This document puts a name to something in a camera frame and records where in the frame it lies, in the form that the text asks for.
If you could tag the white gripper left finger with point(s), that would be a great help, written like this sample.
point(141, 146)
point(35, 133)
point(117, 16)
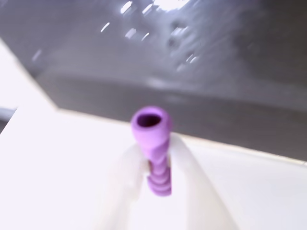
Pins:
point(120, 191)

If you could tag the dark grey table mat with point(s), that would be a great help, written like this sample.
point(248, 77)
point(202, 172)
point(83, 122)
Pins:
point(168, 72)

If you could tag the purple ribbed pen grip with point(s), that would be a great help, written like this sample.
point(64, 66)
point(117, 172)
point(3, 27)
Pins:
point(153, 134)

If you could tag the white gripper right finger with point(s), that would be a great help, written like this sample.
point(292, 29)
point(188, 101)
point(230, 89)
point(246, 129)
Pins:
point(199, 191)

